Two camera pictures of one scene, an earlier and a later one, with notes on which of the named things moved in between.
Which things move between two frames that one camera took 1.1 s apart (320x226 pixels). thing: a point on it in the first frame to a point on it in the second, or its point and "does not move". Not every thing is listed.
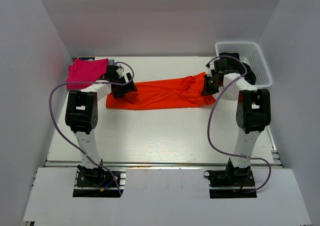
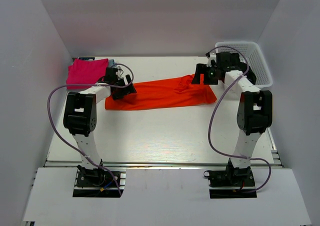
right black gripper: (207, 90) to (202, 69)
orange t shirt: (183, 92) does not move
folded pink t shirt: (85, 70) does not move
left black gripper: (128, 88) does not move
